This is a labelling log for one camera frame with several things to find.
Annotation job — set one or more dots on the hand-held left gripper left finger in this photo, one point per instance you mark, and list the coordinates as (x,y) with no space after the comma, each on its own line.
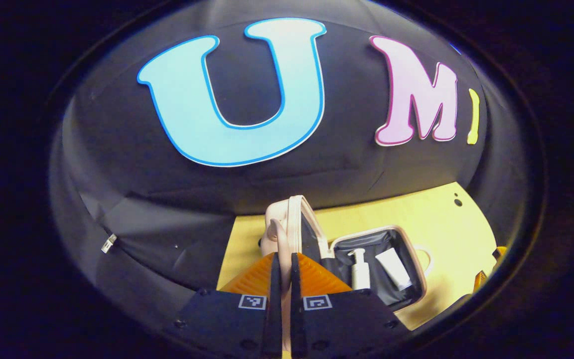
(275,309)

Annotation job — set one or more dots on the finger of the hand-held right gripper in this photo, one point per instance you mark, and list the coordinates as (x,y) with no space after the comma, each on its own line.
(481,280)
(499,253)

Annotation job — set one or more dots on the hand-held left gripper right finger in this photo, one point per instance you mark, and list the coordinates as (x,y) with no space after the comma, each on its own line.
(296,309)

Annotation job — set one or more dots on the white pump bottle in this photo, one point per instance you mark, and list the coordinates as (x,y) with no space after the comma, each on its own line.
(360,276)

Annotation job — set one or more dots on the white squeeze tube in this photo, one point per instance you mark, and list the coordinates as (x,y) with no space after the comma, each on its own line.
(394,269)

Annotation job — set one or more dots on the pink suitcase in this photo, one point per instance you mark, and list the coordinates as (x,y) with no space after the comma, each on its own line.
(278,215)

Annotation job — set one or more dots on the small white clip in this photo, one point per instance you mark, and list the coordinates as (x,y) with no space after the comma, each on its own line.
(109,243)

